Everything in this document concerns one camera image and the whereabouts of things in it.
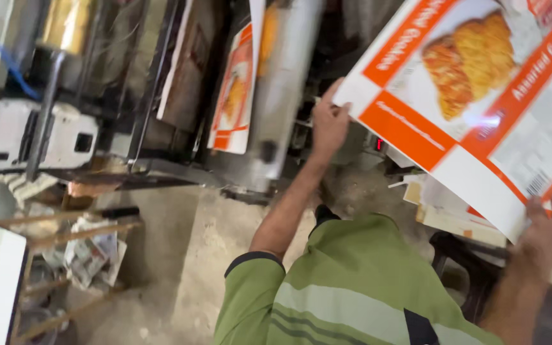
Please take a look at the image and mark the grey laminating machine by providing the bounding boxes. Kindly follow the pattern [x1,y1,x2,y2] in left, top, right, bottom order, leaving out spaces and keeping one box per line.
[0,0,401,204]

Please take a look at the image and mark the wooden rack with newspapers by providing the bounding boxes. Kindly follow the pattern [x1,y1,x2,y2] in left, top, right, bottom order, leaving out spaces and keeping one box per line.
[0,205,143,345]

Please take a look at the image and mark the gold film roll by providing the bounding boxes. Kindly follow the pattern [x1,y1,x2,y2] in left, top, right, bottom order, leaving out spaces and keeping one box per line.
[40,0,96,54]

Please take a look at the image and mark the person's left hand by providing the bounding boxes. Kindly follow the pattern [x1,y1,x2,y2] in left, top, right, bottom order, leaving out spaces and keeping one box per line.
[311,78,352,159]

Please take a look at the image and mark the blue hose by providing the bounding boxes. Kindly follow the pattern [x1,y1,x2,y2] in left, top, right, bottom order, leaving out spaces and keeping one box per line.
[0,34,42,101]

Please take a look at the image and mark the pile of paper sheets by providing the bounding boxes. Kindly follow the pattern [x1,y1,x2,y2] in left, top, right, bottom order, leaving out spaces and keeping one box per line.
[387,144,511,249]

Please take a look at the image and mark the dark stool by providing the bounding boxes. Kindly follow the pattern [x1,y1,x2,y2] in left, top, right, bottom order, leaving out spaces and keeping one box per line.
[429,231,552,345]

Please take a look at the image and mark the large orange white printed sheet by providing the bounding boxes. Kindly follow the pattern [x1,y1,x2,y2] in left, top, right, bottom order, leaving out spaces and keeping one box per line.
[333,0,552,262]

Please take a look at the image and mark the person's right hand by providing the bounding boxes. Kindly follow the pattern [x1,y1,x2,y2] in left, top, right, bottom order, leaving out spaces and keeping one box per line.
[510,192,552,279]

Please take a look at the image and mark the green striped shirt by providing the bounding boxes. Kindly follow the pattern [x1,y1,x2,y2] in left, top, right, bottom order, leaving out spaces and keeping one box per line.
[214,205,505,345]

